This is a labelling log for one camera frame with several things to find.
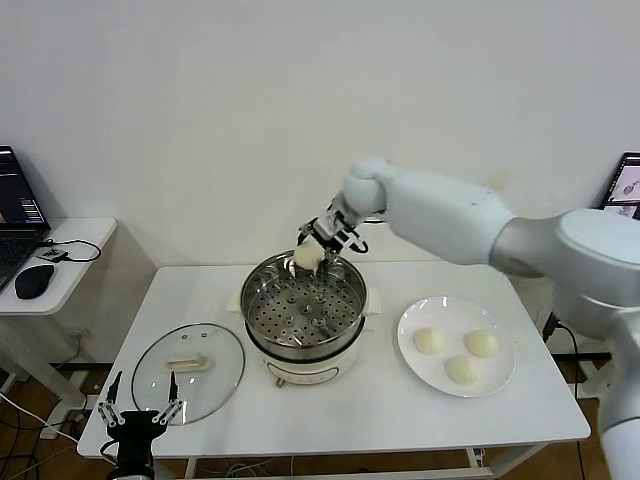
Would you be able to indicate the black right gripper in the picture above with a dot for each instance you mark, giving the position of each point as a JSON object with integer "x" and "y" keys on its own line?
{"x": 330, "y": 237}

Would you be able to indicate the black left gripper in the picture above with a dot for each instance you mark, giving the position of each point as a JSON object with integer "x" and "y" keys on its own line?
{"x": 134, "y": 435}

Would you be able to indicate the white steamed baozi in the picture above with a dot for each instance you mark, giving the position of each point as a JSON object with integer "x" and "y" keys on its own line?
{"x": 462, "y": 371}
{"x": 307, "y": 256}
{"x": 428, "y": 342}
{"x": 481, "y": 345}

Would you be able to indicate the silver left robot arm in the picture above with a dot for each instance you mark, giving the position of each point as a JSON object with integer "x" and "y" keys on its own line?
{"x": 132, "y": 474}

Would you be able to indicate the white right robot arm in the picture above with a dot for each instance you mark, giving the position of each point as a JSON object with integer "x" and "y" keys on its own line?
{"x": 440, "y": 220}

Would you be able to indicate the perforated steel steamer basket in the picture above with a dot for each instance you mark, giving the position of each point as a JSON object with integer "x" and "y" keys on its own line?
{"x": 280, "y": 310}

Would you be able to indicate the white electric cooking pot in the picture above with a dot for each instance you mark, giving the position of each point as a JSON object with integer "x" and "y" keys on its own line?
{"x": 300, "y": 370}

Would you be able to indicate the white side desk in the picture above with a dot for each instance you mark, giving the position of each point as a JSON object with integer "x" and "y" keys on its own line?
{"x": 75, "y": 280}

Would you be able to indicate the round white plate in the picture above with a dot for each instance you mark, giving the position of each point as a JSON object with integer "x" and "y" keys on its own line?
{"x": 450, "y": 315}

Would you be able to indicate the black computer mouse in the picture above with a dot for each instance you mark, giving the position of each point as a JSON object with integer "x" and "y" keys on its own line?
{"x": 34, "y": 281}

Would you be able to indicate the small black usb dongle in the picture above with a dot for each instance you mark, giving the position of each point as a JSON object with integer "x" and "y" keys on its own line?
{"x": 52, "y": 255}

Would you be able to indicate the black open laptop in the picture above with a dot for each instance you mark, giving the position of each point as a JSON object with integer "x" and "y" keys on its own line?
{"x": 20, "y": 200}
{"x": 625, "y": 185}

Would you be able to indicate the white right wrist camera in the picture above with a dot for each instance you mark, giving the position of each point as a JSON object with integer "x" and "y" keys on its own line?
{"x": 336, "y": 216}

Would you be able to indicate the white wall socket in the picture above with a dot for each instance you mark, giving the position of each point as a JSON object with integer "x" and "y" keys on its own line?
{"x": 76, "y": 334}

